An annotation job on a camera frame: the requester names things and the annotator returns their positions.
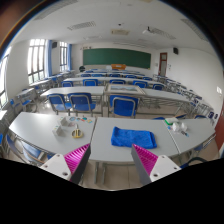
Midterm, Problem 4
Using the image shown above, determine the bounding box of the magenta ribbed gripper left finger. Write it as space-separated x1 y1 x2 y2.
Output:
40 143 92 185

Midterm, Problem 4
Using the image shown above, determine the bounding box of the yellow tape roll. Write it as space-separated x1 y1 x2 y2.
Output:
72 129 83 138

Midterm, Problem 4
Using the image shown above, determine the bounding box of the blue folded towel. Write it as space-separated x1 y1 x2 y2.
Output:
111 127 157 149

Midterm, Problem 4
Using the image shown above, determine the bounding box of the brown door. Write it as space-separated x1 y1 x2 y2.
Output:
158 52 168 76

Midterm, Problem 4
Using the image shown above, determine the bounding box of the blue chair far left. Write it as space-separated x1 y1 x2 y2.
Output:
47 93 72 114

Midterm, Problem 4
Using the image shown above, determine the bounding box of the wall speaker black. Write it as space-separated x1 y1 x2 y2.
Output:
173 48 179 55

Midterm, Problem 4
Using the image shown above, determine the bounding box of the blue chair front middle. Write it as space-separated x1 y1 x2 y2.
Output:
110 95 138 117

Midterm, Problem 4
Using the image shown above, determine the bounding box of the green chalkboard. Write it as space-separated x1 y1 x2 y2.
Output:
83 48 151 69

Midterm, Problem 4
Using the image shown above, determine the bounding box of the green white flat box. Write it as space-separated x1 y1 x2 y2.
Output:
165 117 178 125

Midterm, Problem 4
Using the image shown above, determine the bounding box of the blue chair front left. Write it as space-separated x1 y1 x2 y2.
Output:
68 92 96 115

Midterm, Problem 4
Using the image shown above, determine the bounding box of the ceiling projector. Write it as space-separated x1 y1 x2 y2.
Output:
142 27 154 35

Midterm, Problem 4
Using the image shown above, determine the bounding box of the left window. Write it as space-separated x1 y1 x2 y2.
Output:
27 39 45 84

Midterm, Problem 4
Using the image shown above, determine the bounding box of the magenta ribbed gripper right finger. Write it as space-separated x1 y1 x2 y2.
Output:
130 143 182 186

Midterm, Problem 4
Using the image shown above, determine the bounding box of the white crumpled plastic bag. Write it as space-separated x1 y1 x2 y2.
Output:
172 122 187 132

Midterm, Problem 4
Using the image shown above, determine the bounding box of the small white box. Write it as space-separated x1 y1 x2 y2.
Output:
52 125 63 136

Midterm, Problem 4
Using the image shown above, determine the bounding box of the blue curtain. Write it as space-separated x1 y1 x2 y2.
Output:
45 40 52 77

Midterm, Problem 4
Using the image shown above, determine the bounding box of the wooden lectern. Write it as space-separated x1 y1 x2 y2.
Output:
111 64 126 70

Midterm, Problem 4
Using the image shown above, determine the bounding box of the blue chair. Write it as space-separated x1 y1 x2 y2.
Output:
47 93 72 114
110 95 138 117
68 92 96 115

